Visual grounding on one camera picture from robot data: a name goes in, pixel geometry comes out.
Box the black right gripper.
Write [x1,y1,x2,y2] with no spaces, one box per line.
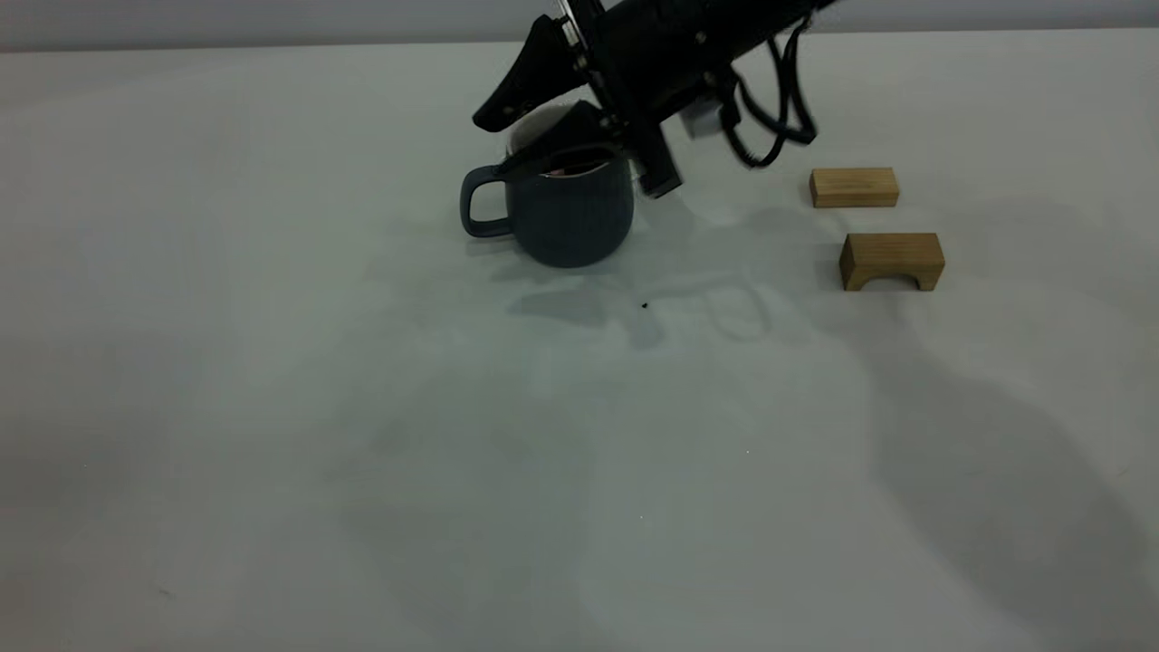
[471,0,754,199]

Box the dark grey ceramic mug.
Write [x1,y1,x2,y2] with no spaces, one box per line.
[459,102,636,270]

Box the flat rectangular wooden block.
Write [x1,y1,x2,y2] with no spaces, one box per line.
[809,168,900,210]

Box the arched wooden block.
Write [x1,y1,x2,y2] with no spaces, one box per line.
[838,233,946,293]

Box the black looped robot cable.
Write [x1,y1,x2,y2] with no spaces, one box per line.
[723,16,819,171]

